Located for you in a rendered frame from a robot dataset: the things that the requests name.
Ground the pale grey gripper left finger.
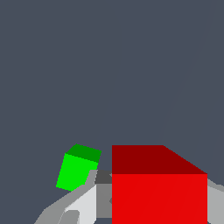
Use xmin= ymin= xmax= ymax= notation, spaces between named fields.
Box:
xmin=33 ymin=169 xmax=113 ymax=224

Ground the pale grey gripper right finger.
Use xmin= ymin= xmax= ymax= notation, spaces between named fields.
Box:
xmin=206 ymin=178 xmax=224 ymax=224

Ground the red cube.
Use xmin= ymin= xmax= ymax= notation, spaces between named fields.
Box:
xmin=111 ymin=144 xmax=208 ymax=224

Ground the green cube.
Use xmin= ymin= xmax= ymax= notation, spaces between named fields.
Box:
xmin=55 ymin=143 xmax=102 ymax=193

